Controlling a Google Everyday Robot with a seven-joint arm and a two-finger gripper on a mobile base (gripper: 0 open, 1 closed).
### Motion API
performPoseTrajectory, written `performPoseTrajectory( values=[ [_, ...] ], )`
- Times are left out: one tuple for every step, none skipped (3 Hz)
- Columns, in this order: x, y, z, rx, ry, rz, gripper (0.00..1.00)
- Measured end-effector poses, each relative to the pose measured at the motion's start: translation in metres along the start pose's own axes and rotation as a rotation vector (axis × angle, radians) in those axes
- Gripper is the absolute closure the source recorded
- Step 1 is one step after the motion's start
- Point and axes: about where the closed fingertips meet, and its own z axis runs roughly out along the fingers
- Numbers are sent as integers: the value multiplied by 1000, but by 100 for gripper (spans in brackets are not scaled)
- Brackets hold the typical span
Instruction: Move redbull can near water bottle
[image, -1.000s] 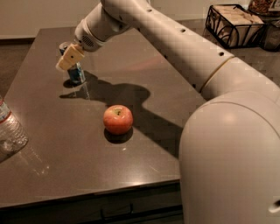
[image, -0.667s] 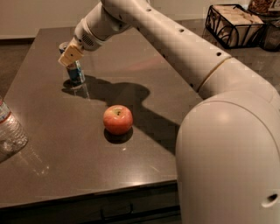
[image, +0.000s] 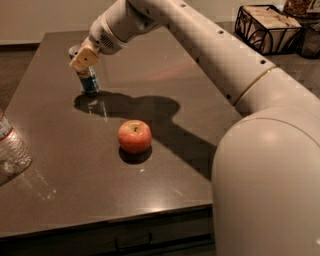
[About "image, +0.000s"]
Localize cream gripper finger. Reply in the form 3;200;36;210
69;45;100;72

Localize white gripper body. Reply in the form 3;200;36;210
82;0;158;55

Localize Red Bull can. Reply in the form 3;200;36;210
68;45;100;97

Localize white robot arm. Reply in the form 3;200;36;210
71;0;320;256

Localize clear plastic water bottle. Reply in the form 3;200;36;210
0;111;32;185

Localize red apple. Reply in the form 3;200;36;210
118;120;152;154

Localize white napkins in basket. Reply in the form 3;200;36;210
242;6;302;54

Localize dark bowl with snacks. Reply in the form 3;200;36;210
284;0;320;19

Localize black wire basket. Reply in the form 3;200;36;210
234;4;305;57

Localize left drawer handle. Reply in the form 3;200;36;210
114;232;153;253

